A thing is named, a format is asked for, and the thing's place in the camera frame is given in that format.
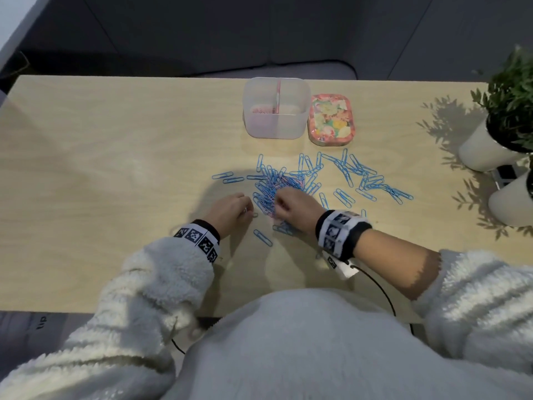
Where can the marker-printed wristband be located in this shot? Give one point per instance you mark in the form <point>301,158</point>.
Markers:
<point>339,235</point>
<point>195,237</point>

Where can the white side desk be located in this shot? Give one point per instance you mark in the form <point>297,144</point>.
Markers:
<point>16,24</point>

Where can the green plant in white pot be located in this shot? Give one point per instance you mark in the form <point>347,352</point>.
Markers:
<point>483,149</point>
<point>512,204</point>

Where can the left marker-printed wristband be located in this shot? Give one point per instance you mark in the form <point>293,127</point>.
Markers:
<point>195,237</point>

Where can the small black marker card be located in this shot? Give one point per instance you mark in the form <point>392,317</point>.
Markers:
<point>506,174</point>

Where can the person's right hand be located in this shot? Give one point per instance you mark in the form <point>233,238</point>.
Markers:
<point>297,210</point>

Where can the single blue paper clip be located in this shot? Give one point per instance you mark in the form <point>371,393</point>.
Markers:
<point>220,175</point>
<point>233,179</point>

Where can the person's left forearm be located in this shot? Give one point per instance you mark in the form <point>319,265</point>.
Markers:
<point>137,320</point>

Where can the pile of blue pink paperclips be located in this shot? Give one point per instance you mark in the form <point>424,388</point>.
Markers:
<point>270,187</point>

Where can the person's right forearm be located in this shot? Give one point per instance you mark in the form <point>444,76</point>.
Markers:
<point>395,262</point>

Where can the heap of pink paper clips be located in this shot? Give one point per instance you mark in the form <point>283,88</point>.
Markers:
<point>262,109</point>

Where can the grey bench seat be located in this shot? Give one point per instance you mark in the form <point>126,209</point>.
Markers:
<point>283,71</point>
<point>37,337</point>

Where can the clear divided plastic container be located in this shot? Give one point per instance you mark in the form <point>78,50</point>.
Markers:
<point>277,124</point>

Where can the person's left hand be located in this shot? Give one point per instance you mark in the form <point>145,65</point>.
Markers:
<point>227,214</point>

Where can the right marker-printed wristband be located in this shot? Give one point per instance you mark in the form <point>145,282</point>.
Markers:
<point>339,235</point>

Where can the pink floral container lid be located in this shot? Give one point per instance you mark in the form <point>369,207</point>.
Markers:
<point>332,119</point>

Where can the person's white fleece torso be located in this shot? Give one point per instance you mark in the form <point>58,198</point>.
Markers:
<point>316,354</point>

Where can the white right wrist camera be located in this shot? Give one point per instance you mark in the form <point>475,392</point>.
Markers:
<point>341,268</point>

